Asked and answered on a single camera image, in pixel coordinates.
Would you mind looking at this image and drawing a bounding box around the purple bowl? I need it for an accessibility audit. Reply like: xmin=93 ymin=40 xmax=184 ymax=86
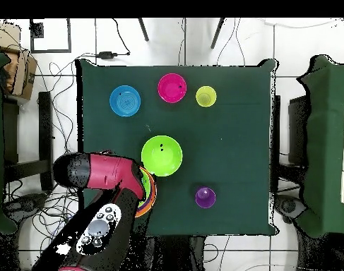
xmin=138 ymin=169 xmax=156 ymax=213

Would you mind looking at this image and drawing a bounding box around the purple cup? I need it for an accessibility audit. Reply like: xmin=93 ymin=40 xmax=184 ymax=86
xmin=195 ymin=186 xmax=217 ymax=209

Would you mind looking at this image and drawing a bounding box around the large orange bowl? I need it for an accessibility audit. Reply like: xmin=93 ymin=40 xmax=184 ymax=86
xmin=134 ymin=166 xmax=158 ymax=218

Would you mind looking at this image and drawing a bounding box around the dark green tablecloth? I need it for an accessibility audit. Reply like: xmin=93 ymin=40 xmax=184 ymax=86
xmin=75 ymin=58 xmax=278 ymax=238

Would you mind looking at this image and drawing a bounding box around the red bowl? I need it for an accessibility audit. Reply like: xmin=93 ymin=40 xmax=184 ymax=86
xmin=157 ymin=73 xmax=188 ymax=104

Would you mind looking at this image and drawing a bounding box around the yellow ribbed cup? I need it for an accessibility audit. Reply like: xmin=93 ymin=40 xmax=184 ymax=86
xmin=195 ymin=85 xmax=218 ymax=108

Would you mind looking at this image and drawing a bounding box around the blue bowl with ribbed bottom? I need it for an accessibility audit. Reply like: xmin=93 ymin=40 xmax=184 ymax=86
xmin=109 ymin=85 xmax=142 ymax=118

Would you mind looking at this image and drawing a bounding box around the black power adapter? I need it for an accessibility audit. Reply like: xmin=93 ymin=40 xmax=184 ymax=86
xmin=97 ymin=51 xmax=118 ymax=60

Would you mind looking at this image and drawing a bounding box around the black stand leg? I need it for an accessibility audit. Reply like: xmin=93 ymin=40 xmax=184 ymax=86
xmin=137 ymin=18 xmax=150 ymax=42
xmin=210 ymin=18 xmax=225 ymax=49

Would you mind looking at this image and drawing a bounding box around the black bench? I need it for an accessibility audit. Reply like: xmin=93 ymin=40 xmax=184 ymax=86
xmin=3 ymin=91 xmax=54 ymax=193

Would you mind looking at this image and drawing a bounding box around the grey chair base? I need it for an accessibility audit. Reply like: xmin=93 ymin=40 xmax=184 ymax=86
xmin=273 ymin=194 xmax=307 ymax=224

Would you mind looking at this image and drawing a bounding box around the black base with knob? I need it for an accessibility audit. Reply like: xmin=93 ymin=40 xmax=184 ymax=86
xmin=3 ymin=193 xmax=49 ymax=224

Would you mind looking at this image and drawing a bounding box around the cardboard box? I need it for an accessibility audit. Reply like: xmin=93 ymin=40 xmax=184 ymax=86
xmin=0 ymin=22 xmax=38 ymax=100

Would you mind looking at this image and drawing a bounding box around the tangle of floor cables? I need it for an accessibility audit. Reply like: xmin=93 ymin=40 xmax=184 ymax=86
xmin=1 ymin=60 xmax=85 ymax=271

